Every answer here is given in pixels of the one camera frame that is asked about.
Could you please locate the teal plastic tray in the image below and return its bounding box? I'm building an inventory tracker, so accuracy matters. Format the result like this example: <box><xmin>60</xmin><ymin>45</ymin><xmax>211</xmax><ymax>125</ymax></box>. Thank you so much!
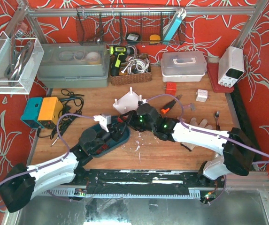
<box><xmin>88</xmin><ymin>124</ymin><xmax>131</xmax><ymax>158</ymax></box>

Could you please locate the yellow teal soldering station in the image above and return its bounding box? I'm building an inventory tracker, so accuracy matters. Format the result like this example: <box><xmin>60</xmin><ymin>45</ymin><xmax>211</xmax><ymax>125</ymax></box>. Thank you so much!
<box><xmin>20</xmin><ymin>97</ymin><xmax>63</xmax><ymax>129</ymax></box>

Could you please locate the large red spring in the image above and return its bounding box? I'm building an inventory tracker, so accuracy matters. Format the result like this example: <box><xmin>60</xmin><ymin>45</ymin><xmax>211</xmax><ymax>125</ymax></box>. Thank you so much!
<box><xmin>117</xmin><ymin>117</ymin><xmax>127</xmax><ymax>123</ymax></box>
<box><xmin>96</xmin><ymin>144</ymin><xmax>108</xmax><ymax>154</ymax></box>

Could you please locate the clear acrylic bin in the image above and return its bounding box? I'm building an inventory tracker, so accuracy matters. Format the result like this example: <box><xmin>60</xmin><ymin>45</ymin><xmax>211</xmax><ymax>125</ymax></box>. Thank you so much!
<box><xmin>0</xmin><ymin>32</ymin><xmax>44</xmax><ymax>95</ymax></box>

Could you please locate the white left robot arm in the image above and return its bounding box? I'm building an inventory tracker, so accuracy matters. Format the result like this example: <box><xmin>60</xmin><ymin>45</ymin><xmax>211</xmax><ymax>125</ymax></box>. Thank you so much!
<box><xmin>0</xmin><ymin>119</ymin><xmax>130</xmax><ymax>213</ymax></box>

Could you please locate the green cordless drill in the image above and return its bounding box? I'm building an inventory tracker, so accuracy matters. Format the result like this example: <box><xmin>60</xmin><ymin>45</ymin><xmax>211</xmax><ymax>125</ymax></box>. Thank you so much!
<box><xmin>109</xmin><ymin>45</ymin><xmax>134</xmax><ymax>76</ymax></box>

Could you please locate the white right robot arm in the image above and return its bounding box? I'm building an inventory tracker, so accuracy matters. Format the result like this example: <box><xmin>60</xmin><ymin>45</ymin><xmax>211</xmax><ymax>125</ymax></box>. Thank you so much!
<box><xmin>127</xmin><ymin>103</ymin><xmax>255</xmax><ymax>180</ymax></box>

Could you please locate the black mounting rail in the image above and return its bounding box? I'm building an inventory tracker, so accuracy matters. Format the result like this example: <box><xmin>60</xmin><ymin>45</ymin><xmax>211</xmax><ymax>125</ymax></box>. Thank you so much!
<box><xmin>64</xmin><ymin>169</ymin><xmax>224</xmax><ymax>196</ymax></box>

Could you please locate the wicker basket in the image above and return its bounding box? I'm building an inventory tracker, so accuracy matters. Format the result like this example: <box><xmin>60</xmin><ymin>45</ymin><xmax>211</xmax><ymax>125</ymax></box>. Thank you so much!
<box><xmin>109</xmin><ymin>65</ymin><xmax>152</xmax><ymax>86</ymax></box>

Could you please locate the white work glove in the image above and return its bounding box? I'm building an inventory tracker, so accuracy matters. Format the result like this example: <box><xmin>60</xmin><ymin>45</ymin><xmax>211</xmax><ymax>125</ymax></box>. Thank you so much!
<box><xmin>180</xmin><ymin>117</ymin><xmax>213</xmax><ymax>152</ymax></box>

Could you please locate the grey plastic toolbox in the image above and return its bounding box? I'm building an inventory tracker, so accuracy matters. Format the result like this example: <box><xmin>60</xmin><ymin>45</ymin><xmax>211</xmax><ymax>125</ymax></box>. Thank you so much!
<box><xmin>37</xmin><ymin>43</ymin><xmax>110</xmax><ymax>89</ymax></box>

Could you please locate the black wire wall basket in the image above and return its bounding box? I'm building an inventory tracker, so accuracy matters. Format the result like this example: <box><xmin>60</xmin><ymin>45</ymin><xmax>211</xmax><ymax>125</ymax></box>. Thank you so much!
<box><xmin>76</xmin><ymin>3</ymin><xmax>185</xmax><ymax>45</ymax></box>

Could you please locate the white bench power supply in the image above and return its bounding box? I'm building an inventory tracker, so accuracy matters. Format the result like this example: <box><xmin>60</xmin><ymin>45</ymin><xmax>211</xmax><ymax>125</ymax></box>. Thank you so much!
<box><xmin>218</xmin><ymin>46</ymin><xmax>244</xmax><ymax>88</ymax></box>

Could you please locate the orange cube power socket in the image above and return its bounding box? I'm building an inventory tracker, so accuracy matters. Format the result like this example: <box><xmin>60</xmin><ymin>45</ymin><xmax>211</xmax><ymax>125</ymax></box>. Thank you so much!
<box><xmin>165</xmin><ymin>82</ymin><xmax>177</xmax><ymax>96</ymax></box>

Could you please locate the black cable bundle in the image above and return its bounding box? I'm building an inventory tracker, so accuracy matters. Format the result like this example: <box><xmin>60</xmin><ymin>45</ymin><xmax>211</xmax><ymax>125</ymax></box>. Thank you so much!
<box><xmin>37</xmin><ymin>89</ymin><xmax>85</xmax><ymax>147</ymax></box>

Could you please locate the orange black screwdriver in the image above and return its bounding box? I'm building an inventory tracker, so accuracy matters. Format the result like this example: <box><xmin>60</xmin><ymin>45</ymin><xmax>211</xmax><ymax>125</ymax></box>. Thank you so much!
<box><xmin>160</xmin><ymin>99</ymin><xmax>177</xmax><ymax>114</ymax></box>

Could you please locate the white cube power socket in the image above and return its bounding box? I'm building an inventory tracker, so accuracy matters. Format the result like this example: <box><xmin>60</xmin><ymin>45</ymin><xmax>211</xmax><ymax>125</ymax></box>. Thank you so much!
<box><xmin>195</xmin><ymin>89</ymin><xmax>208</xmax><ymax>102</ymax></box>

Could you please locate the white coiled cable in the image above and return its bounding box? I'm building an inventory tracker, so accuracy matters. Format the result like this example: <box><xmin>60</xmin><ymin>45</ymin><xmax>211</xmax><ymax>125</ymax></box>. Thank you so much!
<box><xmin>122</xmin><ymin>58</ymin><xmax>150</xmax><ymax>75</ymax></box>

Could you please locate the white plastic storage box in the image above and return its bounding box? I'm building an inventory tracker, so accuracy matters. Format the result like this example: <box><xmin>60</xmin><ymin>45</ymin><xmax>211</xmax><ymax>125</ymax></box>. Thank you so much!
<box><xmin>161</xmin><ymin>51</ymin><xmax>207</xmax><ymax>83</ymax></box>

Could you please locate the white peg base plate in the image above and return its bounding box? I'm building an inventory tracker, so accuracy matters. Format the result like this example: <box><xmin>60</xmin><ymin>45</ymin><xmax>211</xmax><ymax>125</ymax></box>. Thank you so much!
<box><xmin>113</xmin><ymin>87</ymin><xmax>147</xmax><ymax>114</ymax></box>

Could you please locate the aluminium L bracket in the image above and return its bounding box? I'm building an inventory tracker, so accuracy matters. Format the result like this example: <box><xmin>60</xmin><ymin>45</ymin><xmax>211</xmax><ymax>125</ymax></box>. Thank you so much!
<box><xmin>183</xmin><ymin>103</ymin><xmax>196</xmax><ymax>111</ymax></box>

